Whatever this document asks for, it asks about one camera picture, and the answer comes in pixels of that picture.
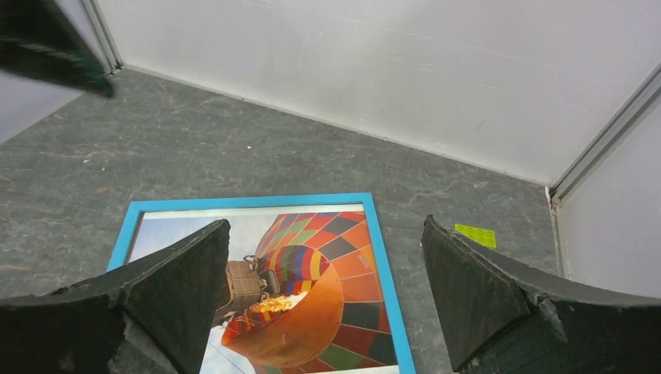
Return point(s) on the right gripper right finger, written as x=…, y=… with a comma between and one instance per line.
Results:
x=499, y=315

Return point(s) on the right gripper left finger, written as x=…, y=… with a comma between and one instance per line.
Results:
x=152, y=315

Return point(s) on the hot air balloon photo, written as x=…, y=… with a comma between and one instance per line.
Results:
x=330, y=289

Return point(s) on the toy brick car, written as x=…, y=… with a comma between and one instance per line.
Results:
x=481, y=236

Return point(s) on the wooden picture frame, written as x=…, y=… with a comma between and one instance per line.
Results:
x=382, y=268

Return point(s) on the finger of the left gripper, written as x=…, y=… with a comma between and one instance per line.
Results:
x=39, y=42

